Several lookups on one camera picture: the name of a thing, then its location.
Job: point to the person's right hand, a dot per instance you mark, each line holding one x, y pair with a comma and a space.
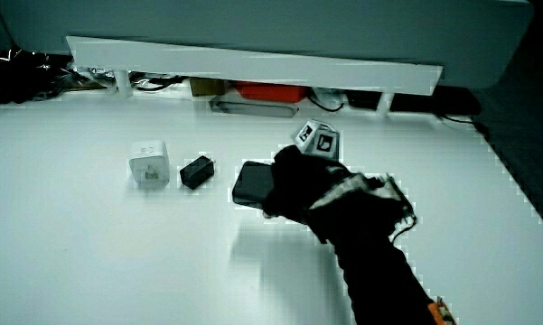
307, 185

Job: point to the black battery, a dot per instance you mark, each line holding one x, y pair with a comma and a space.
252, 184

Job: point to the grey flat tray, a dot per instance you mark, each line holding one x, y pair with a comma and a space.
253, 108

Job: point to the orange box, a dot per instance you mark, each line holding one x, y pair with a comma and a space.
271, 91

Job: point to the small black box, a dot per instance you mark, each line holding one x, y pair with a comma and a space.
363, 99

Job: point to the small black charger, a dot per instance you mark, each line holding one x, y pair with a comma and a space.
197, 172

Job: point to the white raised shelf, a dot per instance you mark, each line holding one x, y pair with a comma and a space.
253, 65

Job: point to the brown box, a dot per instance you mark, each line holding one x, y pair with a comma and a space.
208, 86

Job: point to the long black case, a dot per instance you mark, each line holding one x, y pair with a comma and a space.
433, 101

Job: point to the white cube charger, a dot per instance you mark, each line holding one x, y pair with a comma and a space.
149, 162

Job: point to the large grey back panel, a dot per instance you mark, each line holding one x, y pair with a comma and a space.
271, 27

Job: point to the orange armband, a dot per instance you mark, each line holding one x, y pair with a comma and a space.
442, 312

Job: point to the black plastic bag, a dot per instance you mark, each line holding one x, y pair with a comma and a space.
22, 74

